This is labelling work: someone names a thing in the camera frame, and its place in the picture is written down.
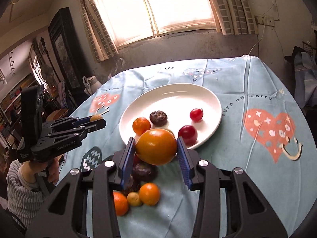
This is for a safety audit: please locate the right checkered curtain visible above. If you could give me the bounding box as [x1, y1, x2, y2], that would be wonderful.
[209, 0, 258, 35]

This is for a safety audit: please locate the white electric kettle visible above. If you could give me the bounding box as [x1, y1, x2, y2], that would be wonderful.
[82, 76, 102, 96]

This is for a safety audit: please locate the small brown longan fruit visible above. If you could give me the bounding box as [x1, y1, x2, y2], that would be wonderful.
[90, 114, 103, 122]

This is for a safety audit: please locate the striped grey sleeve forearm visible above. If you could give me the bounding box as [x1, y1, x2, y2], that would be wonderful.
[7, 160, 47, 228]

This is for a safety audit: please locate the orange at bottom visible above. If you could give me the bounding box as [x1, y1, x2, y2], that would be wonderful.
[139, 183, 161, 206]

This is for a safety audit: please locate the pile of blue clothes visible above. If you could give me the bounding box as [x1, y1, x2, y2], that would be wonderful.
[284, 46, 316, 108]

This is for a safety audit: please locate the round orange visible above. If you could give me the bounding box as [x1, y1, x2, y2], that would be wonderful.
[135, 128, 177, 165]

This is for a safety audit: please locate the small yellow kumquat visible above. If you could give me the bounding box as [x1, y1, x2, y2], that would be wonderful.
[127, 192, 143, 207]

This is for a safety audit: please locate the bookshelf with books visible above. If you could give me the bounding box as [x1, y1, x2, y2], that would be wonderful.
[1, 73, 37, 149]

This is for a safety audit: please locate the person's left hand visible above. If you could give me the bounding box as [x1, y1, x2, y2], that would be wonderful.
[20, 155, 62, 184]

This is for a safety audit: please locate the left checkered curtain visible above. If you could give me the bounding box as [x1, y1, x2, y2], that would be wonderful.
[78, 0, 118, 63]

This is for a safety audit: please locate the dark red plum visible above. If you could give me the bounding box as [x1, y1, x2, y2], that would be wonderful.
[178, 125, 198, 146]

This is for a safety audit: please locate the bright window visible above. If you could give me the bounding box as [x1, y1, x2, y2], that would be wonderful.
[94, 0, 215, 48]

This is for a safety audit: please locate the large textured mandarin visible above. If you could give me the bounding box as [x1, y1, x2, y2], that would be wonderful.
[113, 191, 129, 216]

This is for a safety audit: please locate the dark wrinkled passion fruit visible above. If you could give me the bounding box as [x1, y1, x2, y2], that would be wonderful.
[149, 110, 168, 127]

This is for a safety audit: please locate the white power cable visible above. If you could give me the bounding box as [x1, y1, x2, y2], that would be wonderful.
[247, 24, 266, 56]

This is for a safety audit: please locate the checkered curtain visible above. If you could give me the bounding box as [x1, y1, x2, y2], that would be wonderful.
[209, 0, 258, 35]
[78, 0, 118, 63]

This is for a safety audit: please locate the white oval plate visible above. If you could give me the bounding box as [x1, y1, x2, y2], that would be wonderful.
[119, 83, 222, 149]

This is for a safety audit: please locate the light blue patterned tablecloth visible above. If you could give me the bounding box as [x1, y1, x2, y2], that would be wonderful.
[60, 56, 316, 234]

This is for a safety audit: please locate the red cherry tomato with stem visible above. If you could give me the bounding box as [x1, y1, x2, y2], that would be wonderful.
[190, 108, 204, 123]

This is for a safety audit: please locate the wall power outlet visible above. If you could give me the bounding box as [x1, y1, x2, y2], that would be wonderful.
[255, 16, 275, 27]

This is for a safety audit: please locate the small mandarin on plate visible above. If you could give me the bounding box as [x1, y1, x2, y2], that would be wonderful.
[132, 117, 151, 136]

